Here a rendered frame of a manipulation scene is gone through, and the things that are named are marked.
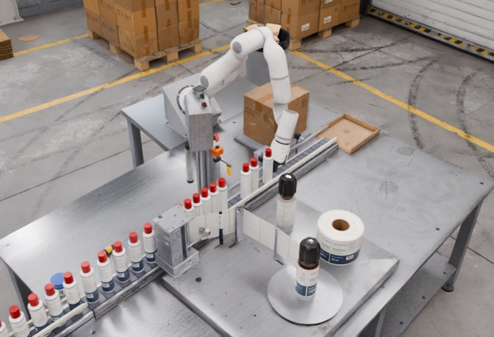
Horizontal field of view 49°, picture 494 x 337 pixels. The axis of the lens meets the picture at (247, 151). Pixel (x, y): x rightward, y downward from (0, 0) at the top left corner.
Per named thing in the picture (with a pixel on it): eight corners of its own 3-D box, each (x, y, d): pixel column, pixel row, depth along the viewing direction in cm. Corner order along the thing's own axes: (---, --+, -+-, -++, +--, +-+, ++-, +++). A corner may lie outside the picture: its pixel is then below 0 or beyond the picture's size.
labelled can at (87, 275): (91, 306, 216) (82, 271, 204) (84, 299, 219) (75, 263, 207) (102, 299, 219) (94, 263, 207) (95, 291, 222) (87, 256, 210)
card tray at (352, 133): (351, 154, 312) (351, 148, 310) (314, 136, 327) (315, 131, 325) (378, 133, 330) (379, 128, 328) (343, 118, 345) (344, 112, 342)
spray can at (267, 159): (267, 186, 280) (268, 154, 268) (259, 182, 282) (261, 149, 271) (274, 182, 283) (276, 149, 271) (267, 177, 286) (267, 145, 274)
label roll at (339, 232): (325, 227, 255) (328, 204, 246) (365, 243, 247) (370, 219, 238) (307, 254, 241) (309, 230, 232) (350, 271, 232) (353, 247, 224)
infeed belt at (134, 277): (92, 316, 217) (91, 310, 215) (81, 304, 222) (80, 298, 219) (336, 148, 315) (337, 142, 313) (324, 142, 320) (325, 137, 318)
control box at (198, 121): (190, 152, 233) (188, 114, 223) (186, 131, 247) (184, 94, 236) (214, 149, 235) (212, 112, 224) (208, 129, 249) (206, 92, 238)
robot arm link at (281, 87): (264, 71, 271) (273, 126, 285) (273, 79, 257) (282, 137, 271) (281, 66, 273) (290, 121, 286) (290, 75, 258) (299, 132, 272)
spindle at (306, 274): (306, 304, 216) (312, 254, 200) (289, 292, 221) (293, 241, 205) (320, 291, 222) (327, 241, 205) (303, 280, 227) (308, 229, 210)
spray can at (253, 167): (253, 196, 273) (253, 163, 261) (245, 191, 276) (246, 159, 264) (260, 191, 276) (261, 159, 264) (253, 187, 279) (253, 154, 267)
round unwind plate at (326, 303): (311, 339, 205) (311, 338, 204) (251, 294, 222) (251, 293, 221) (357, 293, 223) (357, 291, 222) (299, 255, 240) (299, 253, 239)
